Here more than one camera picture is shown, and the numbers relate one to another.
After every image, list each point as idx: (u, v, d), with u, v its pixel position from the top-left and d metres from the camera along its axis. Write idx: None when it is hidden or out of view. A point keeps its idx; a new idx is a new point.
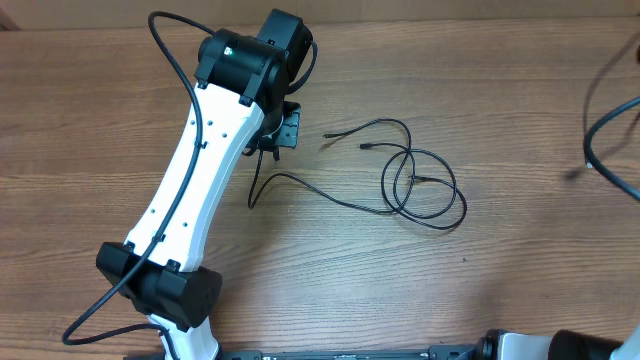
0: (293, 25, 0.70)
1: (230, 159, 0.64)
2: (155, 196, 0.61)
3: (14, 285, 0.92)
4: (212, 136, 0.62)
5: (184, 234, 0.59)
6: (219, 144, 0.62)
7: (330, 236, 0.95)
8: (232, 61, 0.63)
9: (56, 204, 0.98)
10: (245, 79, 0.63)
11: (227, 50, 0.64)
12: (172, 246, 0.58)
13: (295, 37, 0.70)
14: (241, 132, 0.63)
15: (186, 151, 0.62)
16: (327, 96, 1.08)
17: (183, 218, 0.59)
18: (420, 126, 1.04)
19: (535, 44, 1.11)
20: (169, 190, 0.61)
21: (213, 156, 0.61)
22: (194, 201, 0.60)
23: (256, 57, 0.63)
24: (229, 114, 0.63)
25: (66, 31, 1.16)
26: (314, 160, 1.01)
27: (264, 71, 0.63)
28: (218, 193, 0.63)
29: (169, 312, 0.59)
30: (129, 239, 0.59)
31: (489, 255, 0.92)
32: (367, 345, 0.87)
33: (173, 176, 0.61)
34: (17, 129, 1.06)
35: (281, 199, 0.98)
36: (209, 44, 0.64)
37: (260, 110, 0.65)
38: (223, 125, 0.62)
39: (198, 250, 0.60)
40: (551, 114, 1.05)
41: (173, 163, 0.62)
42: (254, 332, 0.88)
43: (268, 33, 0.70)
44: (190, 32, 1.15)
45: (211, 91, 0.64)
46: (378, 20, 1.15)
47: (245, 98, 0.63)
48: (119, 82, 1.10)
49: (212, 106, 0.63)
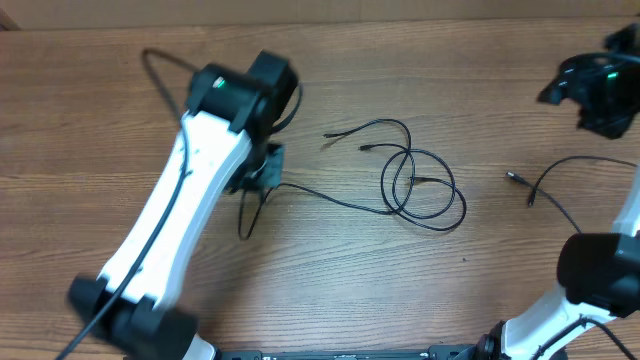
0: (282, 64, 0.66)
1: (214, 191, 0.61)
2: (136, 224, 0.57)
3: (14, 285, 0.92)
4: (198, 165, 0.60)
5: (163, 267, 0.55)
6: (204, 173, 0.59)
7: (330, 236, 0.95)
8: (221, 92, 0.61)
9: (56, 204, 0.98)
10: (232, 110, 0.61)
11: (216, 81, 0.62)
12: (151, 279, 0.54)
13: (284, 76, 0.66)
14: (228, 160, 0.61)
15: (170, 179, 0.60)
16: (327, 96, 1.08)
17: (163, 252, 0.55)
18: (420, 126, 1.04)
19: (535, 43, 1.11)
20: (149, 221, 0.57)
21: (198, 184, 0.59)
22: (176, 232, 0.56)
23: (245, 88, 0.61)
24: (217, 142, 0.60)
25: (66, 31, 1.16)
26: (314, 160, 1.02)
27: (252, 104, 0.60)
28: (200, 226, 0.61)
29: (140, 355, 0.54)
30: (104, 273, 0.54)
31: (489, 255, 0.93)
32: (367, 345, 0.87)
33: (154, 206, 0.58)
34: (16, 129, 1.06)
35: (281, 199, 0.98)
36: (199, 75, 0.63)
37: (246, 142, 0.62)
38: (210, 153, 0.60)
39: (175, 288, 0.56)
40: (551, 114, 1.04)
41: (155, 194, 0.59)
42: (254, 331, 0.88)
43: (256, 71, 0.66)
44: (190, 32, 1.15)
45: (199, 120, 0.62)
46: (378, 20, 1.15)
47: (234, 127, 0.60)
48: (119, 82, 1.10)
49: (199, 133, 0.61)
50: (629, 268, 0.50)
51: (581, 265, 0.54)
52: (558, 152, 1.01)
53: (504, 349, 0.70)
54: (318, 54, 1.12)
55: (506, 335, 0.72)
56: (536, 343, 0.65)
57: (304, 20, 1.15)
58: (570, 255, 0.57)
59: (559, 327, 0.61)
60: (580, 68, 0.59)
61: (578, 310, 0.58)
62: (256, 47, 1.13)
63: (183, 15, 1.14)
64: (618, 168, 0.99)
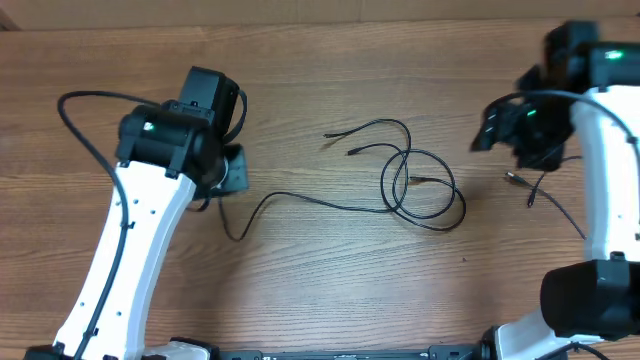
0: (214, 80, 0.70)
1: (162, 235, 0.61)
2: (82, 287, 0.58)
3: (14, 285, 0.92)
4: (139, 215, 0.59)
5: (119, 323, 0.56)
6: (148, 223, 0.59)
7: (330, 236, 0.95)
8: (152, 137, 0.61)
9: (56, 204, 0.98)
10: (167, 153, 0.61)
11: (146, 126, 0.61)
12: (108, 338, 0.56)
13: (218, 92, 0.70)
14: (171, 205, 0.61)
15: (111, 235, 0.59)
16: (327, 96, 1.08)
17: (116, 307, 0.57)
18: (420, 126, 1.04)
19: (535, 44, 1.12)
20: (96, 280, 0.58)
21: (142, 236, 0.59)
22: (124, 289, 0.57)
23: (178, 127, 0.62)
24: (155, 190, 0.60)
25: (66, 31, 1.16)
26: (314, 160, 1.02)
27: (187, 142, 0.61)
28: (153, 272, 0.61)
29: None
30: (58, 339, 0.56)
31: (489, 255, 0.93)
32: (367, 345, 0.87)
33: (98, 266, 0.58)
34: (16, 129, 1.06)
35: (281, 199, 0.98)
36: (125, 124, 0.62)
37: (188, 181, 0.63)
38: (150, 201, 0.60)
39: (136, 338, 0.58)
40: None
41: (98, 250, 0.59)
42: (254, 331, 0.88)
43: (190, 93, 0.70)
44: (190, 32, 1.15)
45: (133, 170, 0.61)
46: (378, 20, 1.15)
47: (171, 170, 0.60)
48: (119, 82, 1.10)
49: (136, 185, 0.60)
50: (613, 295, 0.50)
51: (567, 301, 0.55)
52: None
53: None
54: (318, 54, 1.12)
55: (500, 343, 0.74)
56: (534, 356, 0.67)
57: (304, 20, 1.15)
58: (553, 290, 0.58)
59: (553, 346, 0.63)
60: (503, 112, 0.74)
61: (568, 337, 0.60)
62: (256, 47, 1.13)
63: (183, 15, 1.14)
64: None
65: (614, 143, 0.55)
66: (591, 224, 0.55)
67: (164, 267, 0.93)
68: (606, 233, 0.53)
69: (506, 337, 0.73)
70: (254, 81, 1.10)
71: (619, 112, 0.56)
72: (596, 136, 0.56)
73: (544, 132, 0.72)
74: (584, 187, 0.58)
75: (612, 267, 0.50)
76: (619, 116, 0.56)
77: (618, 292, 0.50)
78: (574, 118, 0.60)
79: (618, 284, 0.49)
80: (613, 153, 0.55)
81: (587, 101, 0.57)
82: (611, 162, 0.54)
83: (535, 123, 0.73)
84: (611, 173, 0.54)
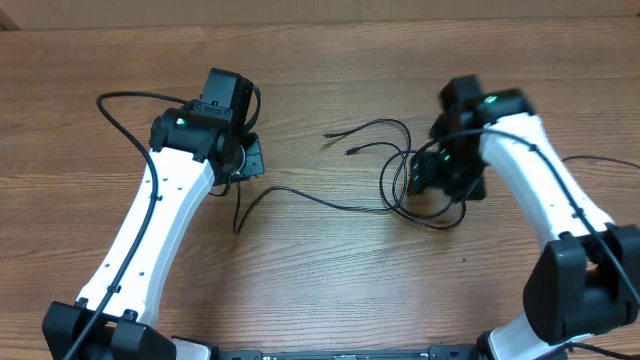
0: (230, 81, 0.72)
1: (184, 215, 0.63)
2: (109, 251, 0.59)
3: (14, 284, 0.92)
4: (167, 190, 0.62)
5: (141, 283, 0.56)
6: (174, 198, 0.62)
7: (331, 236, 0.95)
8: (184, 130, 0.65)
9: (56, 204, 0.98)
10: (195, 144, 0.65)
11: (178, 120, 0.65)
12: (129, 295, 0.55)
13: (235, 93, 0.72)
14: (196, 185, 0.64)
15: (141, 207, 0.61)
16: (327, 96, 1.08)
17: (139, 267, 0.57)
18: (420, 126, 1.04)
19: (534, 44, 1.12)
20: (124, 243, 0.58)
21: (168, 208, 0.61)
22: (148, 254, 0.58)
23: (205, 125, 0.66)
24: (183, 168, 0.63)
25: (66, 31, 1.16)
26: (314, 160, 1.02)
27: (214, 136, 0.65)
28: (173, 249, 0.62)
29: None
30: (82, 295, 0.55)
31: (489, 255, 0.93)
32: (366, 345, 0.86)
33: (128, 232, 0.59)
34: (17, 129, 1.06)
35: (281, 199, 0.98)
36: (162, 118, 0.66)
37: (210, 170, 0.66)
38: (178, 178, 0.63)
39: (152, 304, 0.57)
40: (551, 114, 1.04)
41: (128, 220, 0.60)
42: (254, 331, 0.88)
43: (209, 94, 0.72)
44: (190, 32, 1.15)
45: (166, 154, 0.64)
46: (378, 20, 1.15)
47: (198, 157, 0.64)
48: (119, 81, 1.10)
49: (167, 164, 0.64)
50: (579, 275, 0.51)
51: (542, 307, 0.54)
52: (558, 152, 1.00)
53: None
54: (318, 53, 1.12)
55: (497, 351, 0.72)
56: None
57: (304, 19, 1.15)
58: (530, 304, 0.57)
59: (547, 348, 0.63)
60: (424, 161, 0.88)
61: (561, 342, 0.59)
62: (256, 47, 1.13)
63: (183, 15, 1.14)
64: (618, 167, 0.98)
65: (522, 156, 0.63)
66: (537, 223, 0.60)
67: None
68: (548, 221, 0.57)
69: (500, 342, 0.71)
70: (254, 81, 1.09)
71: (518, 132, 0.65)
72: (507, 158, 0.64)
73: (460, 171, 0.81)
74: (520, 202, 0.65)
75: (564, 244, 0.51)
76: (519, 135, 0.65)
77: (582, 271, 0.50)
78: (485, 152, 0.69)
79: (575, 259, 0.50)
80: (526, 163, 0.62)
81: (488, 134, 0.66)
82: (528, 170, 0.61)
83: (451, 164, 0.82)
84: (531, 176, 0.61)
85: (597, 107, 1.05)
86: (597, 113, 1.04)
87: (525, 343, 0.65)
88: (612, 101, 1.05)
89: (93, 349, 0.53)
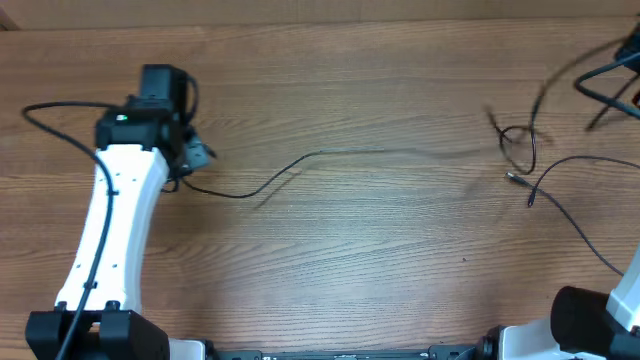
0: (164, 73, 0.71)
1: (145, 205, 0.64)
2: (76, 254, 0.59)
3: (14, 284, 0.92)
4: (122, 184, 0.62)
5: (115, 275, 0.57)
6: (131, 190, 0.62)
7: (330, 236, 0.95)
8: (126, 124, 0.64)
9: (57, 204, 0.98)
10: (139, 137, 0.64)
11: (119, 117, 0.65)
12: (107, 288, 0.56)
13: (171, 84, 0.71)
14: (149, 175, 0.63)
15: (99, 206, 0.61)
16: (327, 96, 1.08)
17: (111, 260, 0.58)
18: (419, 127, 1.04)
19: (535, 43, 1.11)
20: (90, 243, 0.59)
21: (127, 201, 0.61)
22: (116, 245, 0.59)
23: (147, 117, 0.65)
24: (134, 161, 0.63)
25: (65, 31, 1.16)
26: (314, 159, 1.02)
27: (157, 126, 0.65)
28: (141, 239, 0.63)
29: None
30: (59, 300, 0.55)
31: (489, 255, 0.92)
32: (367, 345, 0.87)
33: (91, 233, 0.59)
34: (16, 129, 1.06)
35: (280, 198, 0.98)
36: (102, 118, 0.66)
37: (161, 158, 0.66)
38: (131, 171, 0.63)
39: (132, 292, 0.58)
40: (551, 114, 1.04)
41: (89, 220, 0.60)
42: (254, 331, 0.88)
43: (143, 89, 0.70)
44: (190, 32, 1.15)
45: (114, 151, 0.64)
46: (378, 20, 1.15)
47: (145, 146, 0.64)
48: (119, 82, 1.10)
49: (117, 159, 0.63)
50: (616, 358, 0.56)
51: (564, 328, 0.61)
52: (558, 152, 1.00)
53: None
54: (318, 54, 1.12)
55: (504, 344, 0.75)
56: None
57: (304, 20, 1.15)
58: (564, 304, 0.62)
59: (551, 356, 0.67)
60: None
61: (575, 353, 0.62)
62: (255, 47, 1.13)
63: (182, 15, 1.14)
64: (619, 167, 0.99)
65: None
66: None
67: (164, 267, 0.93)
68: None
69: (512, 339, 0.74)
70: (254, 81, 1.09)
71: None
72: None
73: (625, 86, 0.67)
74: None
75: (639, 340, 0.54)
76: None
77: None
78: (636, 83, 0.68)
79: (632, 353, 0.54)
80: None
81: None
82: None
83: None
84: None
85: (597, 108, 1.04)
86: (597, 113, 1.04)
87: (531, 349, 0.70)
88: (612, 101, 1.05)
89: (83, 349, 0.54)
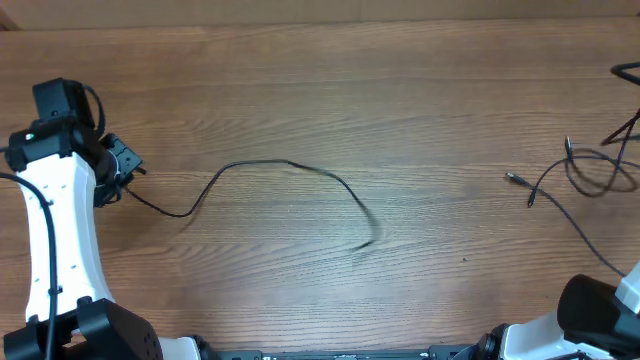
0: (58, 86, 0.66)
1: (86, 205, 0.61)
2: (33, 269, 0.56)
3: (14, 284, 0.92)
4: (53, 193, 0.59)
5: (77, 274, 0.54)
6: (64, 196, 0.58)
7: (330, 236, 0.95)
8: (35, 140, 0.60)
9: None
10: (52, 150, 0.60)
11: (27, 136, 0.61)
12: (74, 288, 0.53)
13: (70, 95, 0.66)
14: (78, 177, 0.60)
15: (38, 221, 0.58)
16: (327, 96, 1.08)
17: (68, 262, 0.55)
18: (419, 126, 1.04)
19: (534, 44, 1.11)
20: (40, 255, 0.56)
21: (64, 207, 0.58)
22: (69, 248, 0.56)
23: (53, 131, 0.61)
24: (57, 169, 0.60)
25: (65, 31, 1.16)
26: (314, 159, 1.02)
27: (67, 131, 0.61)
28: (94, 237, 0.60)
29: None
30: (30, 315, 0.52)
31: (489, 255, 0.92)
32: (367, 345, 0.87)
33: (37, 247, 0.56)
34: (17, 129, 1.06)
35: (279, 198, 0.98)
36: (9, 144, 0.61)
37: (83, 162, 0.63)
38: (58, 178, 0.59)
39: (101, 286, 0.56)
40: (551, 114, 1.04)
41: (33, 236, 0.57)
42: (254, 332, 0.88)
43: (43, 108, 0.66)
44: (190, 32, 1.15)
45: (33, 168, 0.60)
46: (378, 20, 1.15)
47: (63, 153, 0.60)
48: (119, 82, 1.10)
49: (42, 172, 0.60)
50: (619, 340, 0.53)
51: (571, 313, 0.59)
52: (559, 152, 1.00)
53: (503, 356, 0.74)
54: (317, 54, 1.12)
55: (507, 339, 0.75)
56: None
57: (304, 20, 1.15)
58: (573, 292, 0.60)
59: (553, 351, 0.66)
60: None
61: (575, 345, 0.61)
62: (255, 47, 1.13)
63: (182, 14, 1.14)
64: (619, 167, 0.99)
65: None
66: None
67: (164, 267, 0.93)
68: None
69: (514, 334, 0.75)
70: (254, 81, 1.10)
71: None
72: None
73: None
74: None
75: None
76: None
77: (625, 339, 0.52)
78: None
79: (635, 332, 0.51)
80: None
81: None
82: None
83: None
84: None
85: (597, 108, 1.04)
86: (597, 113, 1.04)
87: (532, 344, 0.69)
88: (612, 102, 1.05)
89: None
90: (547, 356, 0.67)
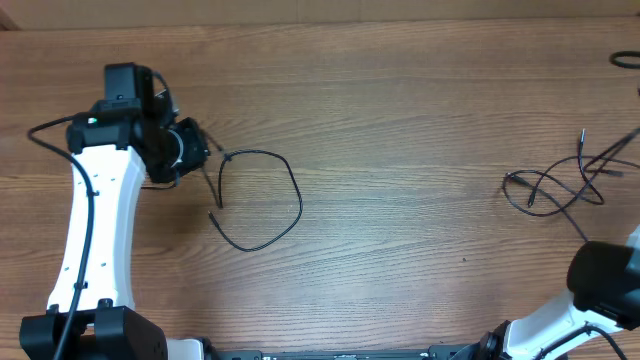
0: (127, 71, 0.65)
1: (129, 201, 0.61)
2: (65, 256, 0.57)
3: (14, 284, 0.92)
4: (101, 184, 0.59)
5: (105, 274, 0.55)
6: (111, 189, 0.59)
7: (331, 236, 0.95)
8: (98, 126, 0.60)
9: (56, 204, 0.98)
10: (112, 138, 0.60)
11: (90, 119, 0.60)
12: (98, 288, 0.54)
13: (137, 82, 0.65)
14: (129, 173, 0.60)
15: (81, 208, 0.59)
16: (327, 96, 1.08)
17: (100, 259, 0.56)
18: (420, 127, 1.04)
19: (535, 44, 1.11)
20: (76, 245, 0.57)
21: (108, 201, 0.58)
22: (104, 243, 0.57)
23: (115, 118, 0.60)
24: (110, 161, 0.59)
25: (66, 31, 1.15)
26: (315, 159, 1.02)
27: (129, 124, 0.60)
28: (129, 234, 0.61)
29: None
30: (52, 303, 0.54)
31: (489, 255, 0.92)
32: (367, 345, 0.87)
33: (75, 235, 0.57)
34: (16, 129, 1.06)
35: (280, 198, 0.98)
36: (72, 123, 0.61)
37: (137, 157, 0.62)
38: (108, 170, 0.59)
39: (124, 289, 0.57)
40: (551, 114, 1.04)
41: (73, 223, 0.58)
42: (254, 332, 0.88)
43: (108, 91, 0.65)
44: (190, 32, 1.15)
45: (89, 153, 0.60)
46: (378, 20, 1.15)
47: (120, 145, 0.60)
48: None
49: (96, 159, 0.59)
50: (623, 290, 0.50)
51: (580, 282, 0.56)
52: (559, 152, 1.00)
53: (506, 348, 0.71)
54: (317, 54, 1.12)
55: (510, 333, 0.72)
56: (539, 346, 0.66)
57: (304, 20, 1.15)
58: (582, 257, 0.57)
59: (561, 334, 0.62)
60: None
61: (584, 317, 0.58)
62: (255, 47, 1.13)
63: (182, 14, 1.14)
64: (618, 167, 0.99)
65: None
66: None
67: (164, 267, 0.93)
68: None
69: (517, 326, 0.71)
70: (254, 81, 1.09)
71: None
72: None
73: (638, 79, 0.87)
74: None
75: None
76: None
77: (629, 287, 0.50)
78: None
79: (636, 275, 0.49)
80: None
81: None
82: None
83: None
84: None
85: (597, 108, 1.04)
86: (597, 113, 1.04)
87: (543, 324, 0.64)
88: (612, 101, 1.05)
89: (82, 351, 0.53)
90: (554, 340, 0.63)
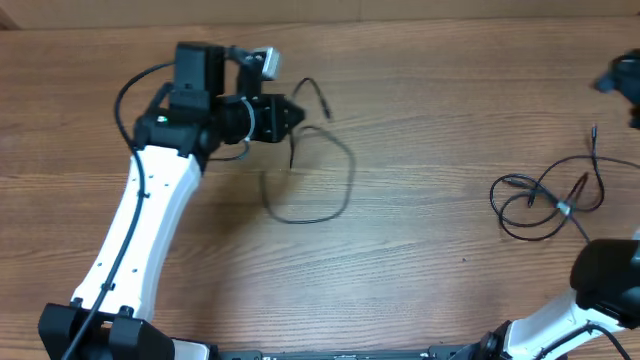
0: (199, 59, 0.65)
1: (176, 208, 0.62)
2: (101, 251, 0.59)
3: (14, 284, 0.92)
4: (155, 187, 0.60)
5: (134, 280, 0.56)
6: (163, 195, 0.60)
7: (330, 236, 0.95)
8: (167, 126, 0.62)
9: (56, 204, 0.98)
10: (178, 141, 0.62)
11: (160, 117, 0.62)
12: (123, 294, 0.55)
13: (207, 71, 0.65)
14: (184, 181, 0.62)
15: (129, 206, 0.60)
16: (327, 96, 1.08)
17: (133, 263, 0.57)
18: (420, 126, 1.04)
19: (535, 43, 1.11)
20: (116, 242, 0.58)
21: (156, 206, 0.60)
22: (140, 248, 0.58)
23: (183, 123, 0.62)
24: (168, 164, 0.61)
25: (66, 31, 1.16)
26: (316, 160, 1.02)
27: (195, 131, 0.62)
28: (167, 242, 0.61)
29: None
30: (76, 295, 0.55)
31: (489, 256, 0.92)
32: (366, 345, 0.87)
33: (117, 233, 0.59)
34: (16, 129, 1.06)
35: (281, 198, 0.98)
36: (143, 116, 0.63)
37: (197, 164, 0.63)
38: (164, 174, 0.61)
39: (148, 299, 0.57)
40: (551, 114, 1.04)
41: (118, 220, 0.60)
42: (254, 331, 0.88)
43: (181, 77, 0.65)
44: (191, 32, 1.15)
45: (152, 151, 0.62)
46: (377, 20, 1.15)
47: (182, 152, 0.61)
48: (118, 81, 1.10)
49: (156, 160, 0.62)
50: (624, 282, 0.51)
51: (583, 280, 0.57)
52: (559, 152, 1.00)
53: (506, 348, 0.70)
54: (317, 53, 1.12)
55: (510, 334, 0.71)
56: (539, 345, 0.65)
57: (304, 19, 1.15)
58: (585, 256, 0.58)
59: (563, 332, 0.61)
60: None
61: (585, 315, 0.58)
62: (255, 47, 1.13)
63: (182, 13, 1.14)
64: (618, 167, 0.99)
65: None
66: None
67: (165, 267, 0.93)
68: None
69: (518, 325, 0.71)
70: None
71: None
72: None
73: None
74: None
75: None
76: None
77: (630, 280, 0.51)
78: None
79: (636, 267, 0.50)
80: None
81: None
82: None
83: None
84: None
85: (597, 108, 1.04)
86: (597, 113, 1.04)
87: (543, 324, 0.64)
88: (612, 101, 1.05)
89: (90, 349, 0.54)
90: (555, 338, 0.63)
